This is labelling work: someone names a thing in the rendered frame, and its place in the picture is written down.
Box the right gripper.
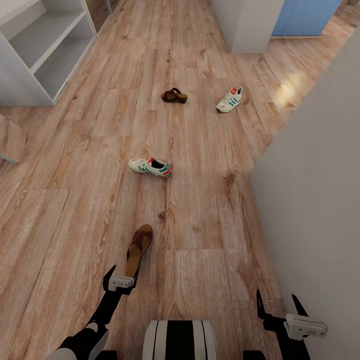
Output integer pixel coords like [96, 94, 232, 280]
[256, 289, 311, 360]

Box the gym shoe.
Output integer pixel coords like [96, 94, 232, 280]
[216, 87, 243, 113]
[128, 158, 171, 179]

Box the sandal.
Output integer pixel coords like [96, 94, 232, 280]
[161, 87, 188, 104]
[125, 224, 153, 278]

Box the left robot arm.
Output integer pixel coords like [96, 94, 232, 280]
[43, 265, 136, 360]

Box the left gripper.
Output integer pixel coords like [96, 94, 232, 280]
[101, 265, 133, 308]

